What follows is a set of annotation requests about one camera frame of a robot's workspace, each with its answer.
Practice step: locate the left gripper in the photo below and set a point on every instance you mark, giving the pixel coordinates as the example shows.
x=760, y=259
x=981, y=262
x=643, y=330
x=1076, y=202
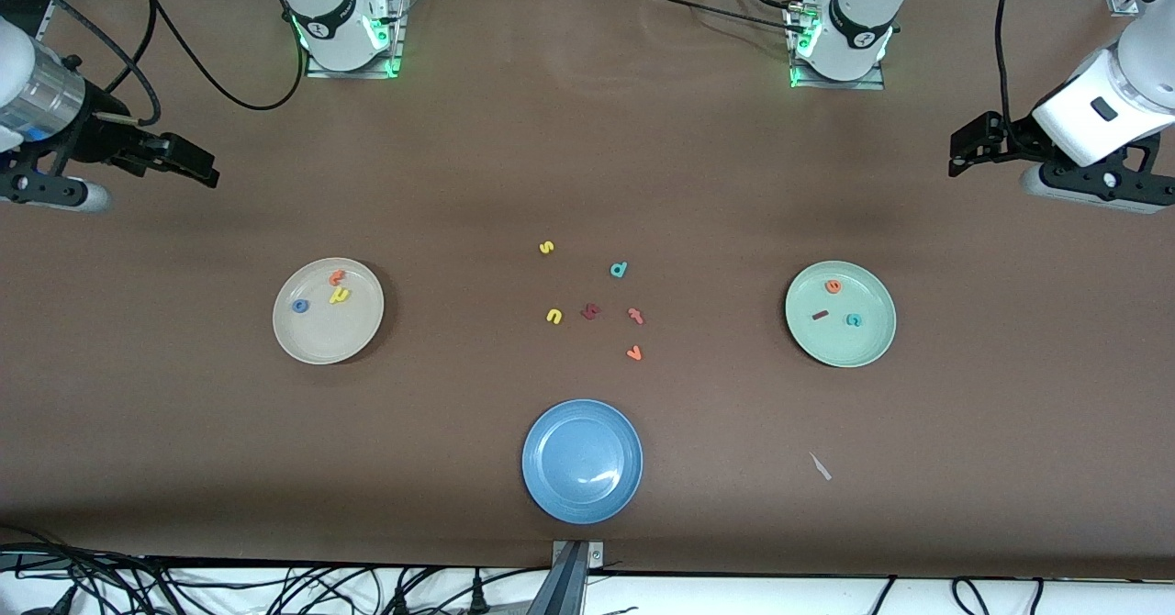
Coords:
x=1012, y=140

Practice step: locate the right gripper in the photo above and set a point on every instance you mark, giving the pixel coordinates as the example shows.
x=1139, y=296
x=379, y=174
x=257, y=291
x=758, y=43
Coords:
x=95, y=135

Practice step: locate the yellow letter h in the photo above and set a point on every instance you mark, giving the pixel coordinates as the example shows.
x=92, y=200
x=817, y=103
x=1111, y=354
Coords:
x=341, y=297

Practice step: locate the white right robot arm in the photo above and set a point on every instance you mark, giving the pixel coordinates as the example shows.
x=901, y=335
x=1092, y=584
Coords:
x=330, y=18

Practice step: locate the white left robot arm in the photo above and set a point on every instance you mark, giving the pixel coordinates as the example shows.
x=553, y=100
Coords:
x=858, y=37

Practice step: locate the beige brown plate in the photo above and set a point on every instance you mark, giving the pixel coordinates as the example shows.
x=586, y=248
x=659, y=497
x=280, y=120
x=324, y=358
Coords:
x=317, y=335

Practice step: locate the green plate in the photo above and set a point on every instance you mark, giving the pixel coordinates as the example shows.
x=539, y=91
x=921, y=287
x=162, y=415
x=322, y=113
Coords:
x=840, y=344

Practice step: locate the white paper scrap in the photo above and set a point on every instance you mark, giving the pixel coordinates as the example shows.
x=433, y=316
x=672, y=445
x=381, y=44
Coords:
x=821, y=467

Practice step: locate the brown table cover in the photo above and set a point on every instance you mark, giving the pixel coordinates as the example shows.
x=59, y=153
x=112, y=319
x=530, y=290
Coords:
x=587, y=138

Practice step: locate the dark red letter k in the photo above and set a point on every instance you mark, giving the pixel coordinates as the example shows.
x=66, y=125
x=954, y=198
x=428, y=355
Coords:
x=590, y=311

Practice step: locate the black plug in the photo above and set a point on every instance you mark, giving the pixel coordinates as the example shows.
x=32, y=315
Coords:
x=401, y=601
x=477, y=592

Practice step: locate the blue plate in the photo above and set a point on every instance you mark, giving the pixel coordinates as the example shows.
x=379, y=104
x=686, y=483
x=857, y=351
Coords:
x=582, y=450

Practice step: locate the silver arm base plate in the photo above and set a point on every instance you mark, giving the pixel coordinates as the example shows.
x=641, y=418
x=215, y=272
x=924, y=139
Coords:
x=397, y=55
x=863, y=84

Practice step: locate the metal corner bracket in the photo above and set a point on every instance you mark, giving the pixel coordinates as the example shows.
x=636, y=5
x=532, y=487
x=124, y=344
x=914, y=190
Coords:
x=1118, y=0

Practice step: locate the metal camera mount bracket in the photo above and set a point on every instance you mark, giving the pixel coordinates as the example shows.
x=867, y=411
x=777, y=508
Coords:
x=565, y=587

